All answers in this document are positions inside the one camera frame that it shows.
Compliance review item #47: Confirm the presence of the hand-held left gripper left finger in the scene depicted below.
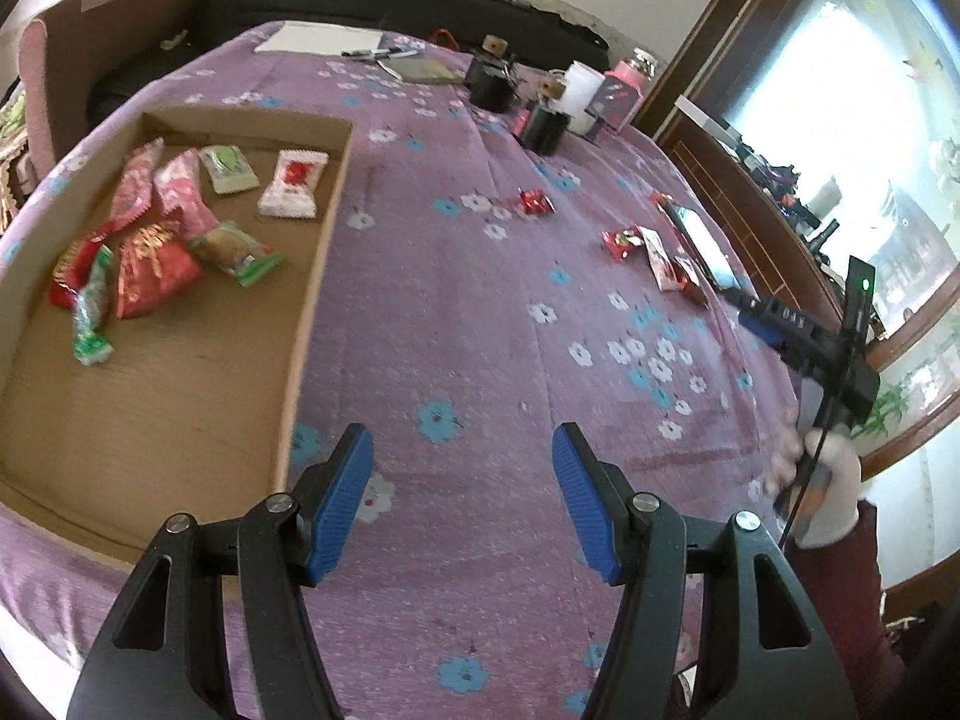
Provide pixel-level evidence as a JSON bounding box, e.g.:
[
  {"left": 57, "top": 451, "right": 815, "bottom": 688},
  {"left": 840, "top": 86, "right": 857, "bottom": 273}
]
[{"left": 66, "top": 424, "right": 374, "bottom": 720}]

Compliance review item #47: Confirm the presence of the white and red snack packet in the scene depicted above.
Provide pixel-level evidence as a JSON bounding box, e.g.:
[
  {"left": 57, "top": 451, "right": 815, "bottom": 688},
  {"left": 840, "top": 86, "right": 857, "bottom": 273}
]
[{"left": 257, "top": 151, "right": 329, "bottom": 221}]

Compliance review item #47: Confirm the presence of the brown notebook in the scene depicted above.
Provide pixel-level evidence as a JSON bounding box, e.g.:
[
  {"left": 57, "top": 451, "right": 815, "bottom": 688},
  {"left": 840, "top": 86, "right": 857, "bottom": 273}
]
[{"left": 379, "top": 56, "right": 466, "bottom": 85}]

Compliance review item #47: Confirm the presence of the woven cushion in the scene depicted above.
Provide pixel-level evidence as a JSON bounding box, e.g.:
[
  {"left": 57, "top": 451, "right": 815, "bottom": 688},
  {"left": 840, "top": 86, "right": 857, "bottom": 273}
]
[{"left": 0, "top": 86, "right": 35, "bottom": 203}]

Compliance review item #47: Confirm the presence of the white cup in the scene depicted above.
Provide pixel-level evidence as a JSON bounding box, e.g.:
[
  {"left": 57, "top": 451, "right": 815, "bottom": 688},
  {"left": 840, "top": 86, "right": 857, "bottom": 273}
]
[{"left": 559, "top": 60, "right": 607, "bottom": 117}]

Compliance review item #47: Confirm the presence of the white paper sheet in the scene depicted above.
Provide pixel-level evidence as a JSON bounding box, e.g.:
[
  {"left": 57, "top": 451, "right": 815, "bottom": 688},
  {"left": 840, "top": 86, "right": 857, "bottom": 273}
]
[{"left": 253, "top": 21, "right": 385, "bottom": 57}]

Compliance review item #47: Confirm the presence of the wooden cabinet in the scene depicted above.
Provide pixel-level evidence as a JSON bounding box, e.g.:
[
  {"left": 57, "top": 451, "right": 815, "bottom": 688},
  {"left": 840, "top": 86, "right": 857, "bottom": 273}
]
[{"left": 652, "top": 97, "right": 960, "bottom": 466}]

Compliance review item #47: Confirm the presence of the large dark red snack packet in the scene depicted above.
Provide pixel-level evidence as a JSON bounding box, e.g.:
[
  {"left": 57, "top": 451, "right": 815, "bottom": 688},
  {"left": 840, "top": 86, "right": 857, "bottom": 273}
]
[{"left": 115, "top": 221, "right": 202, "bottom": 320}]

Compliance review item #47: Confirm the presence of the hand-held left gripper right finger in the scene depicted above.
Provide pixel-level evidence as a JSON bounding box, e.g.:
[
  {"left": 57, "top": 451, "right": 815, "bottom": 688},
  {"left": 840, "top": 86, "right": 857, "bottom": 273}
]
[{"left": 553, "top": 422, "right": 860, "bottom": 720}]

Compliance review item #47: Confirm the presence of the narrow green snack packet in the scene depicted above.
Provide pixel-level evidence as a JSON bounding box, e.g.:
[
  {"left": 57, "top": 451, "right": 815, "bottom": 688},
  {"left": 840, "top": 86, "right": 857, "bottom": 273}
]
[{"left": 72, "top": 246, "right": 115, "bottom": 367}]

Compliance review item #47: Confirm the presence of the light green snack packet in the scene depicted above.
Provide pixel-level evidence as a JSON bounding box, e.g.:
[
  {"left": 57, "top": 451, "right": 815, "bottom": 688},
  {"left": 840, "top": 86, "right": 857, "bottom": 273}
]
[{"left": 199, "top": 145, "right": 261, "bottom": 196}]

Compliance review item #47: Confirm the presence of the person's right hand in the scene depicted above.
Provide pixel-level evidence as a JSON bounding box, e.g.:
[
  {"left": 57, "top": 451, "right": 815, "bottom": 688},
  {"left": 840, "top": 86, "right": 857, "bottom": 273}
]
[{"left": 763, "top": 406, "right": 862, "bottom": 550}]

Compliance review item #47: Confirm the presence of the dark red glossy snack packet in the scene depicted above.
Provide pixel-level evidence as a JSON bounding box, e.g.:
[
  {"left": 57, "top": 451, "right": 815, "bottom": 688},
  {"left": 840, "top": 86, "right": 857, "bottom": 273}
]
[{"left": 671, "top": 255, "right": 710, "bottom": 306}]

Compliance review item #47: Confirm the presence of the clear white snack packet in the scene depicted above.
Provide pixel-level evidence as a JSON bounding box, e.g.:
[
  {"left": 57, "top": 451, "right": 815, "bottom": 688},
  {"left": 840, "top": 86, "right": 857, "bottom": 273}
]
[{"left": 637, "top": 228, "right": 680, "bottom": 293}]

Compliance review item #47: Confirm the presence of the small red cartoon snack packet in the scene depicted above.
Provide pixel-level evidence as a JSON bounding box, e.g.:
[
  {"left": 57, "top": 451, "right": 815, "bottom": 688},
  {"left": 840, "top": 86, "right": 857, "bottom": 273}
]
[{"left": 601, "top": 228, "right": 646, "bottom": 260}]

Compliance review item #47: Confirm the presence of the pink thermos bottle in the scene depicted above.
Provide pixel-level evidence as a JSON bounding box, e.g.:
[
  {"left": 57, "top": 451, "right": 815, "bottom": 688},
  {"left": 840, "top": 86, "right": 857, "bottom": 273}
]
[{"left": 604, "top": 47, "right": 661, "bottom": 128}]

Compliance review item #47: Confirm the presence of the bright window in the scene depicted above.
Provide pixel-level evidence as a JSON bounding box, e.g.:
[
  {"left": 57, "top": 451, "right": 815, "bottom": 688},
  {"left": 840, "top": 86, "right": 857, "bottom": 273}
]
[{"left": 720, "top": 0, "right": 960, "bottom": 466}]

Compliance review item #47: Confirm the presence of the red-brown chair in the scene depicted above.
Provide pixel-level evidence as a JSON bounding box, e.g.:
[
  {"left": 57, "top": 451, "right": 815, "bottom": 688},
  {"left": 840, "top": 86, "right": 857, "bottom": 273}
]
[{"left": 19, "top": 0, "right": 207, "bottom": 181}]

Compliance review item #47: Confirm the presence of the red cartoon lady snack packet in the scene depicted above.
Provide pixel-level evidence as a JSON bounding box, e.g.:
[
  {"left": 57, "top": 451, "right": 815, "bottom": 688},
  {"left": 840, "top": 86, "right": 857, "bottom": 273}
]
[{"left": 49, "top": 235, "right": 107, "bottom": 308}]

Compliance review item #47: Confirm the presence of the person's right forearm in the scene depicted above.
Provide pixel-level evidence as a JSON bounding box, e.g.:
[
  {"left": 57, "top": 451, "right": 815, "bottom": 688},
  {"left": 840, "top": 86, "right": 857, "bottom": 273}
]
[{"left": 780, "top": 499, "right": 908, "bottom": 720}]

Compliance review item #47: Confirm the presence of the dark stand with pink strokes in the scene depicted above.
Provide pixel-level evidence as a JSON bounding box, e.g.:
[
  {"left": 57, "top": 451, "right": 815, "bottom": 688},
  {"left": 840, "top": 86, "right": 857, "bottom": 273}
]
[{"left": 581, "top": 79, "right": 638, "bottom": 140}]

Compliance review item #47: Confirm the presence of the clear green pastry packet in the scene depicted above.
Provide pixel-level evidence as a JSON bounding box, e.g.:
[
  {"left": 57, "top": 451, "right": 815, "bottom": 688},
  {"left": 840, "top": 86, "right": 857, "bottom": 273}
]
[{"left": 190, "top": 220, "right": 287, "bottom": 287}]

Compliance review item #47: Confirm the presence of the shallow cardboard box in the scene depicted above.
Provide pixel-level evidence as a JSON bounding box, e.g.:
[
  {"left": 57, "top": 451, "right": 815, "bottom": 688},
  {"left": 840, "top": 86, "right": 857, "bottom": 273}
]
[{"left": 0, "top": 111, "right": 353, "bottom": 571}]

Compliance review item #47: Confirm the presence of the black canister with wooden knob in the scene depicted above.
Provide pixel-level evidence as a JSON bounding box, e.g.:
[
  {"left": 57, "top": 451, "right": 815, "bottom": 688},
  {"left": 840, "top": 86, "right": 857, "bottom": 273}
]
[
  {"left": 465, "top": 34, "right": 518, "bottom": 110},
  {"left": 516, "top": 75, "right": 571, "bottom": 157}
]

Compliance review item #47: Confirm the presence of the black cable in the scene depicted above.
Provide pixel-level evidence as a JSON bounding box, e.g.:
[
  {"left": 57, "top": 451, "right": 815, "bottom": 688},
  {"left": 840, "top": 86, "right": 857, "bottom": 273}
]
[{"left": 776, "top": 390, "right": 835, "bottom": 552}]

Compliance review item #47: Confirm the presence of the pink cartoon snack packet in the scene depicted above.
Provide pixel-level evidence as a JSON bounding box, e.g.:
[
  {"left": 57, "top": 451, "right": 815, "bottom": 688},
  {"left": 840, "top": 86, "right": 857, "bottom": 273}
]
[
  {"left": 111, "top": 139, "right": 164, "bottom": 227},
  {"left": 153, "top": 150, "right": 220, "bottom": 239}
]

